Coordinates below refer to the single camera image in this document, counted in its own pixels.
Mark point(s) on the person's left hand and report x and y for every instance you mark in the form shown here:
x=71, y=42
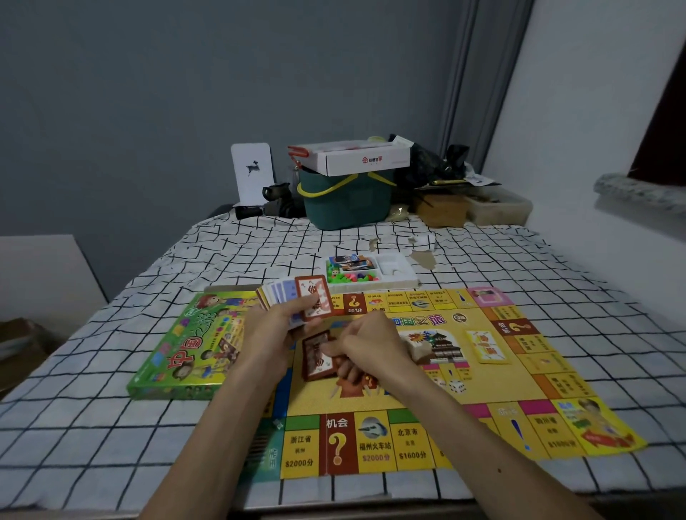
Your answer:
x=268, y=337

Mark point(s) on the person's right hand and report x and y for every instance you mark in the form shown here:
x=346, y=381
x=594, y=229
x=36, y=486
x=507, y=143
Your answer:
x=375, y=348

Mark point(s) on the person's left thumb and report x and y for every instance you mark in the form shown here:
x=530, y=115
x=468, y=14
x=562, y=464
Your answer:
x=303, y=305

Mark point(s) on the person's right fingers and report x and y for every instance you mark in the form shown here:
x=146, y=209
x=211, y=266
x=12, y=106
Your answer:
x=345, y=367

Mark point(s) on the red-backed card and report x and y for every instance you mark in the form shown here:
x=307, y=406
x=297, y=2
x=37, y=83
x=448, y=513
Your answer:
x=316, y=286
x=313, y=364

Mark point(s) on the fan of blue-white cards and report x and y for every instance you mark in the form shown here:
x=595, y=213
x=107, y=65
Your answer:
x=276, y=293

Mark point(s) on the person's left forearm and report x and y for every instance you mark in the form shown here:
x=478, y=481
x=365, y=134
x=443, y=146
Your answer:
x=214, y=444

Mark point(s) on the person's right forearm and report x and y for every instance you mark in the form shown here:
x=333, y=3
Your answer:
x=482, y=455

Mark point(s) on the pile of colourful game pieces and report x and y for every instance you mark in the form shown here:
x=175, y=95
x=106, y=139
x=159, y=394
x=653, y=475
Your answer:
x=348, y=277

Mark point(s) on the cards in tray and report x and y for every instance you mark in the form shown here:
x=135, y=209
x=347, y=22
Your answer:
x=351, y=262

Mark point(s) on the white plastic tray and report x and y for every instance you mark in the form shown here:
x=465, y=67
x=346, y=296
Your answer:
x=396, y=268

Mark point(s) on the small black cylinder object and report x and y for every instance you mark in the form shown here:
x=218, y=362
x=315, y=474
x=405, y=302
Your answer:
x=248, y=212

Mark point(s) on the white die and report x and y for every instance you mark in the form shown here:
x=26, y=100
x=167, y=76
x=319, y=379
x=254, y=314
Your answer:
x=457, y=386

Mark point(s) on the green game box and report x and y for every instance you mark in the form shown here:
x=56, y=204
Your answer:
x=187, y=348

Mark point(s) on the white paper scrap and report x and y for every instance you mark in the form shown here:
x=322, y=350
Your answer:
x=422, y=241

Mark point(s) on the yellow card stack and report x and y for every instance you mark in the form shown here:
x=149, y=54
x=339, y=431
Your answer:
x=486, y=347

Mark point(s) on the white card with deer print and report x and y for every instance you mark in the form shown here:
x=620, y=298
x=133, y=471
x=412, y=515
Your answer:
x=252, y=171

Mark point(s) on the yellow game board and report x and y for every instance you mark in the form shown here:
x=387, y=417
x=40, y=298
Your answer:
x=498, y=385

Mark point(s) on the white cardboard box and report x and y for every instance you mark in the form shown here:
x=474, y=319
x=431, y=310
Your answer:
x=364, y=158

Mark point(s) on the brown wooden box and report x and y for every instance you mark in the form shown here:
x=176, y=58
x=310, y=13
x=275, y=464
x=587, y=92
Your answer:
x=440, y=210

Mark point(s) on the white black-grid tablecloth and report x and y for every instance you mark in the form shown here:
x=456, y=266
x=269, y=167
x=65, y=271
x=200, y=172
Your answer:
x=134, y=300

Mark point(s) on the black plastic bag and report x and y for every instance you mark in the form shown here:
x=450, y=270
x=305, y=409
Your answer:
x=426, y=160

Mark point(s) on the clear plastic container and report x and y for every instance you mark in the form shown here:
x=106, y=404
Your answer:
x=501, y=206

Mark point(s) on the white cabinet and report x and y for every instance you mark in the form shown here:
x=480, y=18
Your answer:
x=43, y=278

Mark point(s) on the brown cardboard box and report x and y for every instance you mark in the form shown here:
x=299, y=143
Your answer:
x=21, y=348

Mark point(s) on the grey curtain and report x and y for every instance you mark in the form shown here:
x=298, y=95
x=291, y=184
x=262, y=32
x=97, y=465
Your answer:
x=482, y=69

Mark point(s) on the grey stone window sill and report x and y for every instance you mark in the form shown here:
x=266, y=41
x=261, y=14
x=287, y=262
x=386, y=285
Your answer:
x=640, y=192

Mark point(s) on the dark window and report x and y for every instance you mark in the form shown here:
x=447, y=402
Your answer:
x=664, y=139

